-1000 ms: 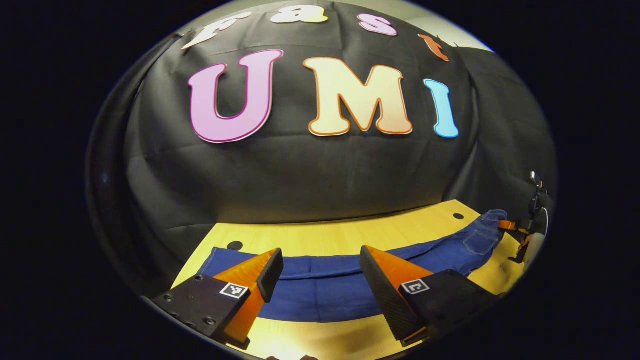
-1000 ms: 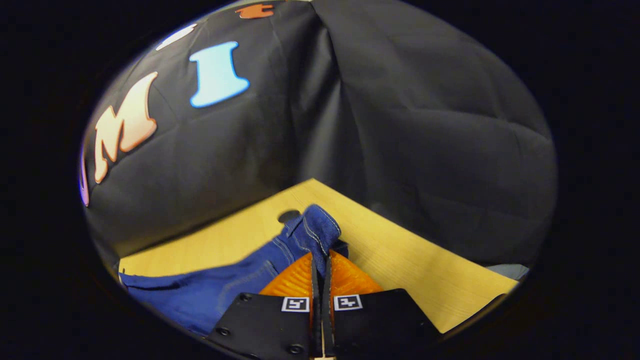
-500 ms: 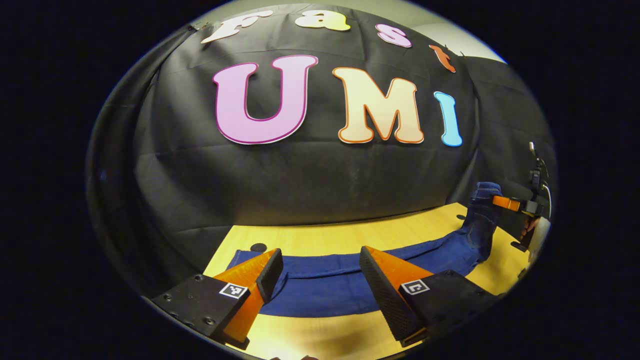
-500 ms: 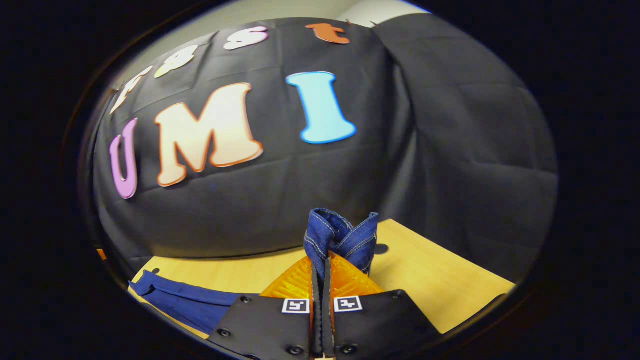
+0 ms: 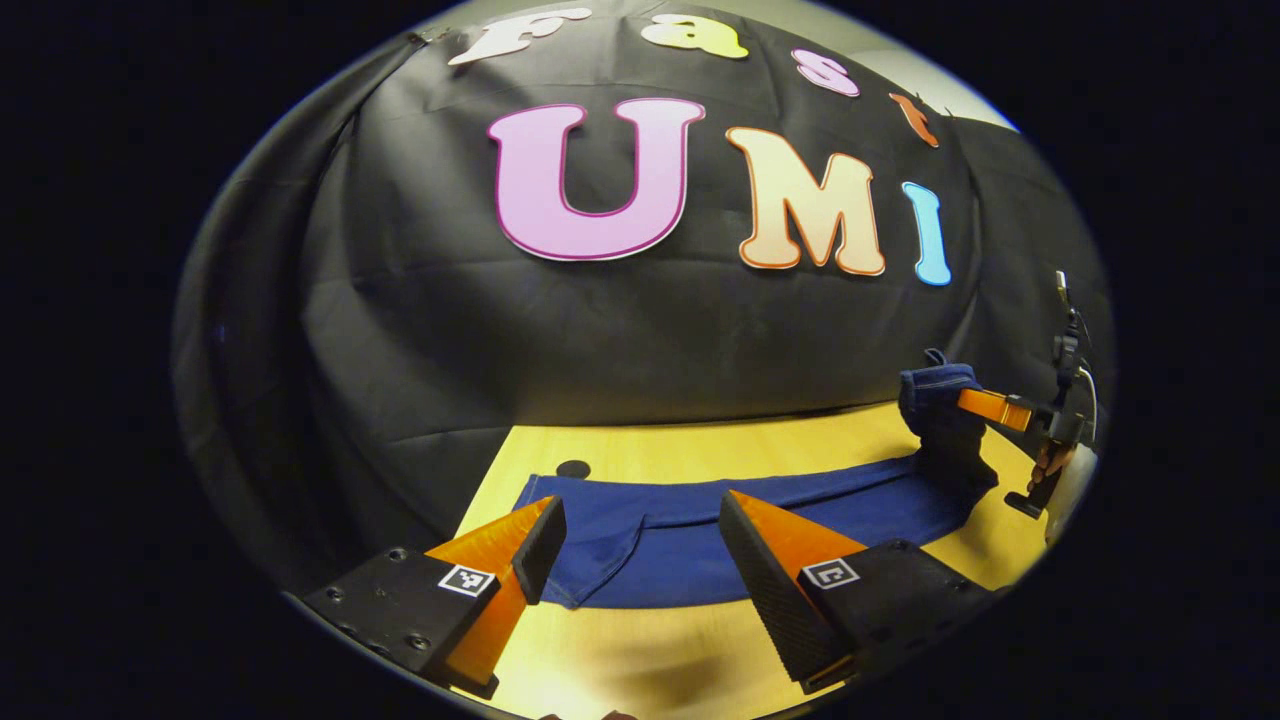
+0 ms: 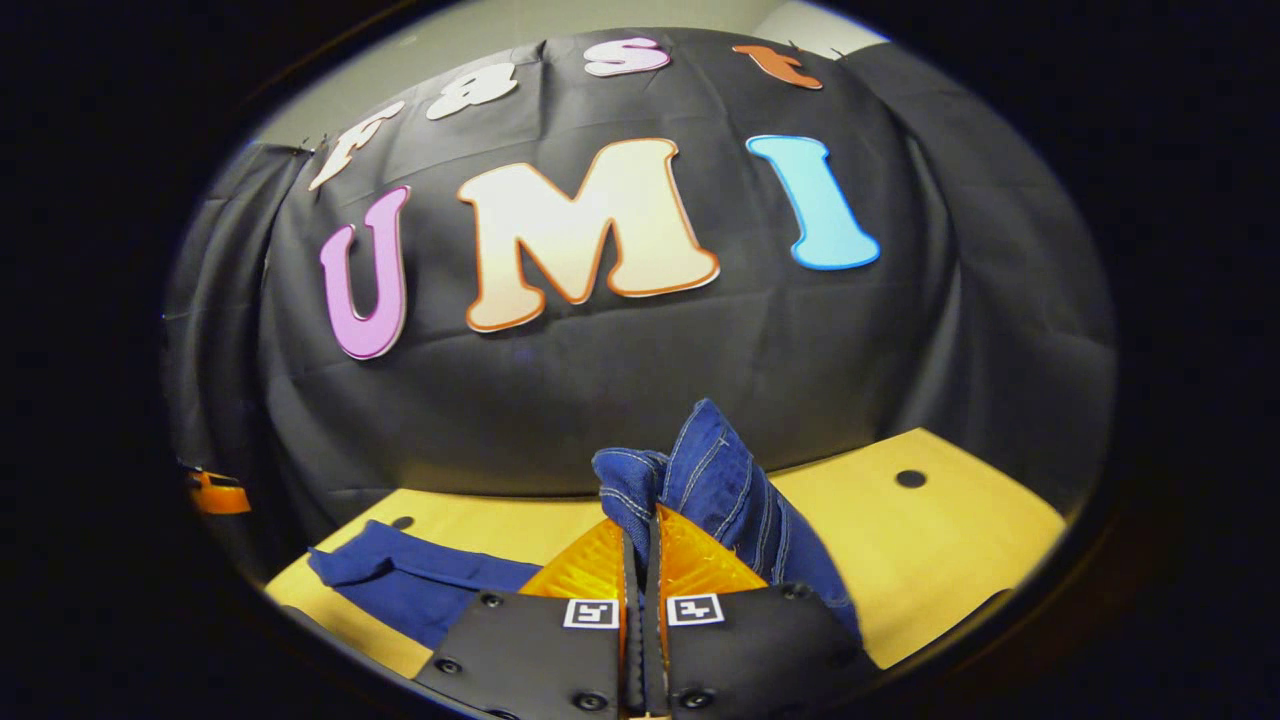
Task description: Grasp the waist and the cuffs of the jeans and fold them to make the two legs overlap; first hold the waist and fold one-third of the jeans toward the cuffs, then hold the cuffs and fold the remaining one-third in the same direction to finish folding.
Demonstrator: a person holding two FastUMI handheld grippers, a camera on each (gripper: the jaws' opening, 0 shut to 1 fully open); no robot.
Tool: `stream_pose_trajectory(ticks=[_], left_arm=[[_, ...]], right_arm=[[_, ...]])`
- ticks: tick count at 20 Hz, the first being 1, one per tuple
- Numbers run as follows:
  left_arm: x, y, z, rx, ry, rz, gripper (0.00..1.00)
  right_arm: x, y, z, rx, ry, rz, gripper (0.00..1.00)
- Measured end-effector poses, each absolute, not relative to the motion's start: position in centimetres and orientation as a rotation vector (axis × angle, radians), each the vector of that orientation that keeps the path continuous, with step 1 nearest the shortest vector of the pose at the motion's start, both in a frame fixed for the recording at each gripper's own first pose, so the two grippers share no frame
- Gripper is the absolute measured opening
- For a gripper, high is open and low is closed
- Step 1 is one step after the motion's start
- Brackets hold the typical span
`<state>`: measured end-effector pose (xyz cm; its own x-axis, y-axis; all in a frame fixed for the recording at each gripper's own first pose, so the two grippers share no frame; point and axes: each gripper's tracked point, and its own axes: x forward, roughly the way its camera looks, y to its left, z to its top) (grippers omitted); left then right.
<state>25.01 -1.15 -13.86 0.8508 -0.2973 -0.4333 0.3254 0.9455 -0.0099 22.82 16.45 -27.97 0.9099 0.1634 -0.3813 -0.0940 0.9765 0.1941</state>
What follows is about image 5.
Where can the black backdrop cloth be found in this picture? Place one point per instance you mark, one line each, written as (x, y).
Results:
(450, 330)

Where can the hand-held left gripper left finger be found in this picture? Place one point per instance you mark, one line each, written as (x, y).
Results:
(545, 545)

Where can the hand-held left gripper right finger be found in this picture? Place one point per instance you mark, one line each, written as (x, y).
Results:
(775, 600)

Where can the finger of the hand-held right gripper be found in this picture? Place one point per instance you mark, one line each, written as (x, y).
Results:
(995, 408)

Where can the blue jeans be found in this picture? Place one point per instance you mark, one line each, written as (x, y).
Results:
(660, 540)

